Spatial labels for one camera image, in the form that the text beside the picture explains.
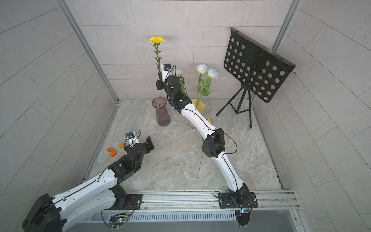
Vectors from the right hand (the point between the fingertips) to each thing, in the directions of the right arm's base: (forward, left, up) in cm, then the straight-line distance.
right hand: (159, 72), depth 80 cm
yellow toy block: (-25, +28, -34) cm, 51 cm away
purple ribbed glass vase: (-3, +5, -38) cm, 39 cm away
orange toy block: (-30, +32, -34) cm, 56 cm away
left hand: (-26, +10, -27) cm, 38 cm away
